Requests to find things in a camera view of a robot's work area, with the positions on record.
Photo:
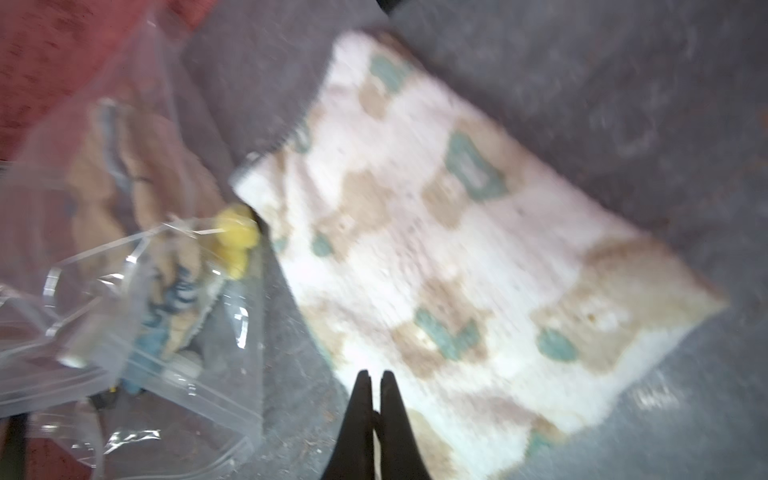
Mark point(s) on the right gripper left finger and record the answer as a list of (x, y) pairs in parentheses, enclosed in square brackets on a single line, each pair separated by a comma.
[(353, 454)]

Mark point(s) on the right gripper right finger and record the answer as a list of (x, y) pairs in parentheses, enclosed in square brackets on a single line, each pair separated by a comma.
[(400, 455)]

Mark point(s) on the white bear-pattern blanket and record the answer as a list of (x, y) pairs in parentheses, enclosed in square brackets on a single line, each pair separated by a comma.
[(417, 236)]

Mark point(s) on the clear plastic vacuum bag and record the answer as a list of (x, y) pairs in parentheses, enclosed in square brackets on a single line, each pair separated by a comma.
[(66, 337)]

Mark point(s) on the yellow fleece blanket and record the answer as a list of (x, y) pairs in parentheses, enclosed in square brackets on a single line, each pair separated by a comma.
[(237, 234)]

